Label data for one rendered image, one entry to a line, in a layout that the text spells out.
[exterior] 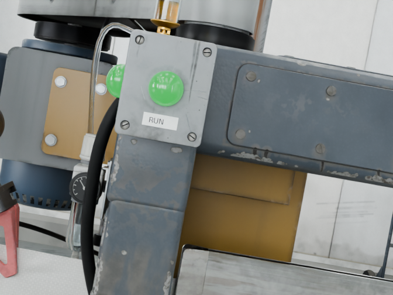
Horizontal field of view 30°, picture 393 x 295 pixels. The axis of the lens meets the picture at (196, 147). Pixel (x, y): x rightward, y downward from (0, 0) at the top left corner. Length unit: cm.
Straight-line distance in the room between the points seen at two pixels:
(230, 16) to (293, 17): 517
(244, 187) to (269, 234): 9
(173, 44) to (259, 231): 42
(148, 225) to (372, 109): 23
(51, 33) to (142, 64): 51
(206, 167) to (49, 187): 29
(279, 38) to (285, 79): 525
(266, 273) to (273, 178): 13
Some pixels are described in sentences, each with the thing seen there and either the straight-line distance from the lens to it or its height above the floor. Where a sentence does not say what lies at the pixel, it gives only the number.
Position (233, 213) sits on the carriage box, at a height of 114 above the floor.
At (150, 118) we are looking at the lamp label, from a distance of 62.
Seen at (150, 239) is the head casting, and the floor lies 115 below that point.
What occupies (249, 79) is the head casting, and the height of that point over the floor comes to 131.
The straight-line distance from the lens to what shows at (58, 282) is 87.
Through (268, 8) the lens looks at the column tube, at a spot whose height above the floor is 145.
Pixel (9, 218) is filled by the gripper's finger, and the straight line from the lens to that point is 85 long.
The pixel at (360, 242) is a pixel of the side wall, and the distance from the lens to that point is 615.
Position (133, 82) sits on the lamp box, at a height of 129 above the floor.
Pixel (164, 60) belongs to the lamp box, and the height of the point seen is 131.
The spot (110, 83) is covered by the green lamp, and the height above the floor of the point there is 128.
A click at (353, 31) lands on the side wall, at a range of 605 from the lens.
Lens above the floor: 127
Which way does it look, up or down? 3 degrees down
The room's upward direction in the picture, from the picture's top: 10 degrees clockwise
